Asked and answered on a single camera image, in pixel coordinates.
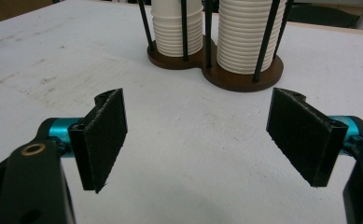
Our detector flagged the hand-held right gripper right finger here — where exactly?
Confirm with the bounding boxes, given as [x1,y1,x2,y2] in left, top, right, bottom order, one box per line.
[266,87,362,188]

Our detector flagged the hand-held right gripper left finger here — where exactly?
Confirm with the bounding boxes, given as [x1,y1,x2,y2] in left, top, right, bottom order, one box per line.
[48,88,129,194]

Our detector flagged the brown cup holder, black rods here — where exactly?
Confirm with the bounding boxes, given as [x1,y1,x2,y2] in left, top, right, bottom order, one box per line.
[137,0,295,93]

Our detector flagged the wide stack of white cups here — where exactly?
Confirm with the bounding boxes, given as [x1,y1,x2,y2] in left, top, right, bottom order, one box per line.
[216,0,287,76]

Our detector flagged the narrow stack of white cups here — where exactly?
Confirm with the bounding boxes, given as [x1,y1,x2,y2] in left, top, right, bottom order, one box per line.
[150,0,204,58]

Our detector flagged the dark stand base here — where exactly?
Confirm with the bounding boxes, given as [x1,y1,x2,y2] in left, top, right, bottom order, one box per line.
[286,3,361,30]

